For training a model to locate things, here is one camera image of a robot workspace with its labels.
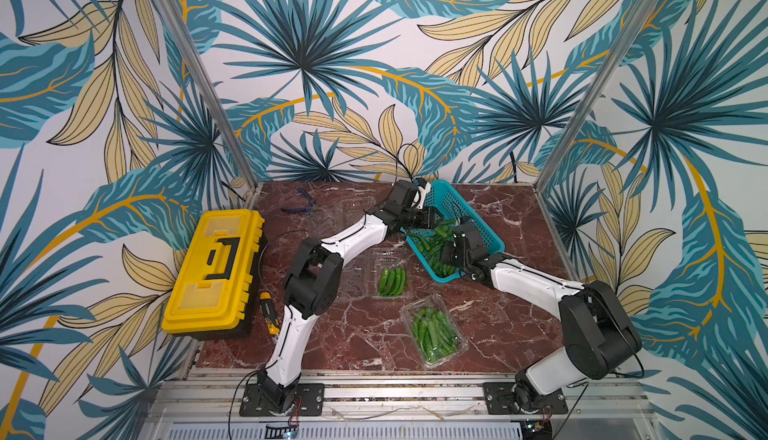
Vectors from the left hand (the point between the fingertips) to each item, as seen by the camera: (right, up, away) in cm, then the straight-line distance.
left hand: (439, 218), depth 91 cm
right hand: (+2, -9, +1) cm, 9 cm away
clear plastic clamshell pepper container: (-34, +1, +19) cm, 39 cm away
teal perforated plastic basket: (+5, +8, +18) cm, 20 cm away
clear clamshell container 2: (-3, -31, -8) cm, 32 cm away
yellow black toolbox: (-61, -14, -15) cm, 64 cm away
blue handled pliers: (-45, +3, +19) cm, 49 cm away
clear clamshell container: (-18, -18, +4) cm, 26 cm away
